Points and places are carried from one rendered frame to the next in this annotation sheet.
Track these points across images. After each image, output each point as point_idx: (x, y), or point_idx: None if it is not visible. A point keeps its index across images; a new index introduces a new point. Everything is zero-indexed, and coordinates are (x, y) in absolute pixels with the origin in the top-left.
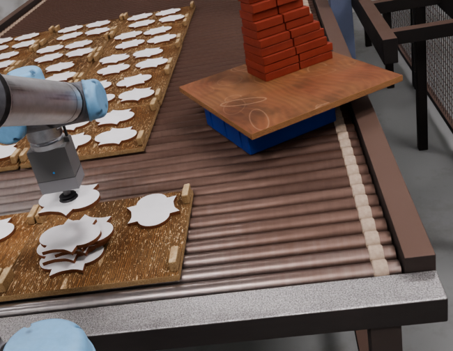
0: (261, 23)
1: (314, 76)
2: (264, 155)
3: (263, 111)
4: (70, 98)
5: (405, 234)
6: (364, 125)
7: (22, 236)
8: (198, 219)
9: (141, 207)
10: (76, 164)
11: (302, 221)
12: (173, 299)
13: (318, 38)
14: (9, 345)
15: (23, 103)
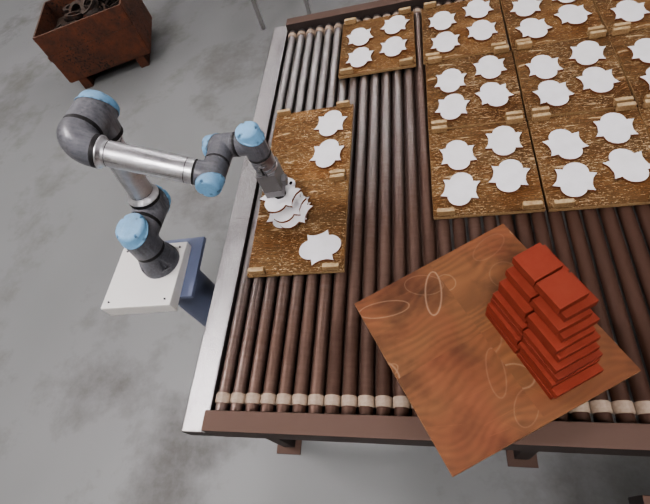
0: (504, 288)
1: (483, 369)
2: None
3: (400, 312)
4: (173, 177)
5: (226, 416)
6: (408, 422)
7: (319, 175)
8: (309, 280)
9: (324, 238)
10: (272, 188)
11: (284, 351)
12: (236, 277)
13: (546, 373)
14: (131, 214)
15: (115, 167)
